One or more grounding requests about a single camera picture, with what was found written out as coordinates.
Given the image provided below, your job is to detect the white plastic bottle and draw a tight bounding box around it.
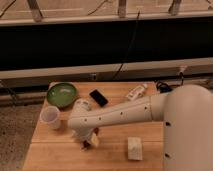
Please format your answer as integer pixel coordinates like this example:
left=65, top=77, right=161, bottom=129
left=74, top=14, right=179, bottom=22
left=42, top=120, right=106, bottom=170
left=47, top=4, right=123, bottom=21
left=126, top=84, right=148, bottom=101

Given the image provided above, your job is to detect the dark red pepper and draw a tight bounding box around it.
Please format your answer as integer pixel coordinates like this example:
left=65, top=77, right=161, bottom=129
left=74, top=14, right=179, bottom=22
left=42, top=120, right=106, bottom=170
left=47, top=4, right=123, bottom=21
left=83, top=128, right=99, bottom=149

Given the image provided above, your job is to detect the translucent plastic cup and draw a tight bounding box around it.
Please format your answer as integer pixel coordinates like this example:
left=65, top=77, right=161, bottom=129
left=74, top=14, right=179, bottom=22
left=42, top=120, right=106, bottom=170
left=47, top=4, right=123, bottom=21
left=40, top=106, right=61, bottom=130

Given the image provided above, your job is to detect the white sponge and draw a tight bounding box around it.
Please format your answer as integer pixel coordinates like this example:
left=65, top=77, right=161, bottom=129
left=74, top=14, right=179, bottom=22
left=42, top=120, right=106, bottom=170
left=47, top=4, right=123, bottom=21
left=128, top=137, right=143, bottom=161

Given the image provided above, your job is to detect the green bowl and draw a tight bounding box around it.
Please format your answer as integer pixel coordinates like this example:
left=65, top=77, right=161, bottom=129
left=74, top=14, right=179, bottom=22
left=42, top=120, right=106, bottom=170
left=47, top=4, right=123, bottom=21
left=46, top=82, right=78, bottom=108

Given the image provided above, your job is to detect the wooden board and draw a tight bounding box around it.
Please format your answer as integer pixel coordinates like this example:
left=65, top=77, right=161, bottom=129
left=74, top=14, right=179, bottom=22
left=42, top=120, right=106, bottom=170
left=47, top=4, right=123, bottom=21
left=22, top=81, right=166, bottom=171

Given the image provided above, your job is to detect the black smartphone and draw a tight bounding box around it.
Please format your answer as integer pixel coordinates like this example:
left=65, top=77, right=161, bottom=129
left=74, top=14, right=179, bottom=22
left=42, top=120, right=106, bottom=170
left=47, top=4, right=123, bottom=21
left=89, top=90, right=108, bottom=107

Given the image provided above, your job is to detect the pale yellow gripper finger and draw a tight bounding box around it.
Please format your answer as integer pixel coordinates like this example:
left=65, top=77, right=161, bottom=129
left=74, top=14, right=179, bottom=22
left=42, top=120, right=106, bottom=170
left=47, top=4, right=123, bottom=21
left=90, top=134, right=100, bottom=147

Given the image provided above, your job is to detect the black power cable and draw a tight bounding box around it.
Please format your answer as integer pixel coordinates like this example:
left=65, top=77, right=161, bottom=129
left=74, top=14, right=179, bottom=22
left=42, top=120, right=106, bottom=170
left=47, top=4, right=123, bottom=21
left=110, top=10, right=141, bottom=81

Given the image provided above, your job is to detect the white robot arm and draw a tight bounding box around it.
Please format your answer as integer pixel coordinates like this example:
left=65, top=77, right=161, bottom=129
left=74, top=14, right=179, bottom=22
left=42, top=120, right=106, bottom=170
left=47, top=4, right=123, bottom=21
left=68, top=84, right=213, bottom=171

